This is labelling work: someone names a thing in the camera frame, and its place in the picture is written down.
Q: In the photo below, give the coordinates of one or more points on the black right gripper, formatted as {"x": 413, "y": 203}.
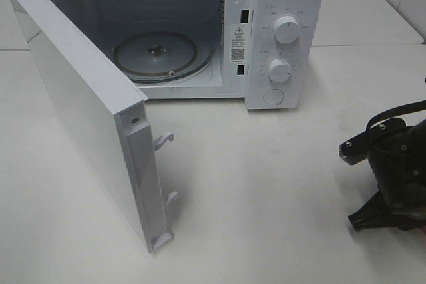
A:
{"x": 397, "y": 157}

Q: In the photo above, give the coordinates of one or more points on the white round door button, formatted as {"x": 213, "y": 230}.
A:
{"x": 273, "y": 97}

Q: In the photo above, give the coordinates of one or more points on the white timer knob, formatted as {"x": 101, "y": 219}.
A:
{"x": 279, "y": 70}

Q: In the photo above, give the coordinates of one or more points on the white microwave door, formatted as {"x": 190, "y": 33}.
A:
{"x": 104, "y": 112}

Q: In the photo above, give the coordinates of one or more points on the white upper power knob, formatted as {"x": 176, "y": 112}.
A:
{"x": 286, "y": 29}

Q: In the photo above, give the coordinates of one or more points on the white microwave oven body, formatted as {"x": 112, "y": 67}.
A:
{"x": 241, "y": 32}

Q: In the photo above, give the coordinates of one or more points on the glass microwave turntable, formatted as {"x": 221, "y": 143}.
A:
{"x": 158, "y": 57}

